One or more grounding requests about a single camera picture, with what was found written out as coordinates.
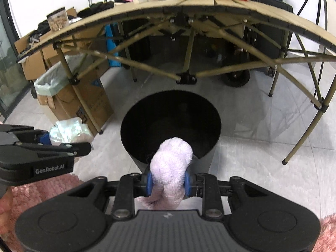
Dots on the clear snack jar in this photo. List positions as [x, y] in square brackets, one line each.
[57, 21]

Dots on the black tripod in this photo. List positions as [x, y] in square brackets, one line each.
[324, 10]

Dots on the tan folding table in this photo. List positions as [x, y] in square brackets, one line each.
[157, 5]

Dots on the black round waste bin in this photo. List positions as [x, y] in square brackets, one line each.
[170, 115]

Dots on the blue foam roll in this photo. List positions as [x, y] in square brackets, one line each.
[113, 57]

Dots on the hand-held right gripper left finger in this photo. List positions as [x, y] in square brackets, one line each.
[149, 186]

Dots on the black rubber wheel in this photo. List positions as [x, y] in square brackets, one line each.
[236, 80]

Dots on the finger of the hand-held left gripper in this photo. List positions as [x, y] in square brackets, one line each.
[81, 149]
[44, 138]

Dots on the green plastic liner bag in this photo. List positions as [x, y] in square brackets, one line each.
[47, 84]

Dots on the black cloth gloves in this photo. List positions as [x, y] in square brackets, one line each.
[102, 6]

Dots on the glass sliding door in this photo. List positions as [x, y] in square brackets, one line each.
[8, 71]

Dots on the clear plastic bag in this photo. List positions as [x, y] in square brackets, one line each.
[68, 130]

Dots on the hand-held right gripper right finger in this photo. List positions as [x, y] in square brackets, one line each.
[187, 186]

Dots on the printed cardboard box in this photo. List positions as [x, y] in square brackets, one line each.
[86, 102]

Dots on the person's left hand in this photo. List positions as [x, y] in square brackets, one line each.
[5, 206]

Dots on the black clothes pile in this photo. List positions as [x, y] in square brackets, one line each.
[42, 30]

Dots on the plain cardboard box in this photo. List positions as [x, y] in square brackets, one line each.
[31, 63]
[50, 50]

